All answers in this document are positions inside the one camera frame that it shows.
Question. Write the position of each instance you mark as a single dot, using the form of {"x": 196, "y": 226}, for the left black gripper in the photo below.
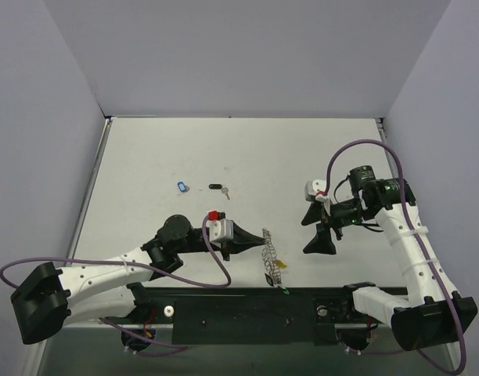
{"x": 227, "y": 249}

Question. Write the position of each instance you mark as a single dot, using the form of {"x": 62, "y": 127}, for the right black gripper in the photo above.
{"x": 325, "y": 222}

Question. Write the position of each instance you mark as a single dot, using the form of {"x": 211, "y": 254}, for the metal keyring disc with rings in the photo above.
{"x": 269, "y": 257}

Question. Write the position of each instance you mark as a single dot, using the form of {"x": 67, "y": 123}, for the yellow tag key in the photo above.
{"x": 281, "y": 264}

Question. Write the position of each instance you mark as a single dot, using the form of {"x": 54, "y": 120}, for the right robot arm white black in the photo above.
{"x": 391, "y": 203}

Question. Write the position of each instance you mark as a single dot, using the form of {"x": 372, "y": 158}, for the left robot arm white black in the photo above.
{"x": 58, "y": 292}

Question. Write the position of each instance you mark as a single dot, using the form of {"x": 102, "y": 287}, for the black tag on keyring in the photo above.
{"x": 269, "y": 280}

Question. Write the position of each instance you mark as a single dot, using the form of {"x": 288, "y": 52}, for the black tag key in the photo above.
{"x": 219, "y": 187}

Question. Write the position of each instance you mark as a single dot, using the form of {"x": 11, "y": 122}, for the blue tag key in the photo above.
{"x": 182, "y": 188}

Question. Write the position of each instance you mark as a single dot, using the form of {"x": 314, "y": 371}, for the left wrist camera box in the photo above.
{"x": 220, "y": 228}

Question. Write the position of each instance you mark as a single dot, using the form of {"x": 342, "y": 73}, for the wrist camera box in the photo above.
{"x": 315, "y": 191}
{"x": 220, "y": 228}

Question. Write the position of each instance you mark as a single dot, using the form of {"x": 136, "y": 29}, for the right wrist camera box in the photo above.
{"x": 315, "y": 191}

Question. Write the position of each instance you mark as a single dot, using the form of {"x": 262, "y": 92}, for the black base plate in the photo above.
{"x": 248, "y": 316}

